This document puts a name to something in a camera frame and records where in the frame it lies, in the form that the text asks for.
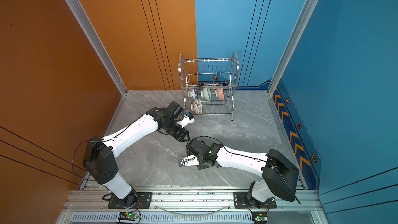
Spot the clear cable on rail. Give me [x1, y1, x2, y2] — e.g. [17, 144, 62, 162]
[151, 203, 234, 217]

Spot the aluminium corner post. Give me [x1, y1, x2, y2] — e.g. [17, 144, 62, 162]
[65, 0, 127, 96]
[267, 0, 319, 96]

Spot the left aluminium corner post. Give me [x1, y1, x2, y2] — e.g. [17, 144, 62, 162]
[65, 0, 127, 96]

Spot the left green circuit board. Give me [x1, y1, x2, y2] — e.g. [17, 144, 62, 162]
[117, 212, 141, 224]

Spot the blue floral white bowl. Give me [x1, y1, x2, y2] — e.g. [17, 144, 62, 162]
[188, 88, 198, 101]

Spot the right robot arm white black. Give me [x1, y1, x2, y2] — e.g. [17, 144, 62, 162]
[178, 137, 300, 209]

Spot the white brown lattice bowl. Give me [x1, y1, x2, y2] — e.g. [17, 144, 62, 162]
[190, 99, 203, 115]

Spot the aluminium front rail frame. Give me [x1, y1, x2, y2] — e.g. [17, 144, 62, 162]
[57, 187, 328, 224]

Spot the stainless steel dish rack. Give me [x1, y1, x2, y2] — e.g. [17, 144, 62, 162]
[178, 51, 239, 121]

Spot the right green circuit board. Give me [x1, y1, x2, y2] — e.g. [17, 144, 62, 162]
[251, 212, 268, 224]

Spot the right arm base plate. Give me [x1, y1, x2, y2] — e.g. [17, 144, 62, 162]
[233, 191, 277, 209]

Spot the pale green ribbed bowl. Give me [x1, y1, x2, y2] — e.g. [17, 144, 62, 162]
[201, 87, 211, 101]

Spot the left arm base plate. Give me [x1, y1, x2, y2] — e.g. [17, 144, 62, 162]
[107, 192, 152, 209]

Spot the green circuit board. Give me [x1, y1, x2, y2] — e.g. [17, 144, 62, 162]
[251, 212, 268, 224]
[117, 212, 141, 224]

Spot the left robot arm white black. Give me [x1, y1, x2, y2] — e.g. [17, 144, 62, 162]
[83, 101, 194, 209]

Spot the right aluminium corner post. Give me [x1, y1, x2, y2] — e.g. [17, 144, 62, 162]
[267, 0, 319, 96]

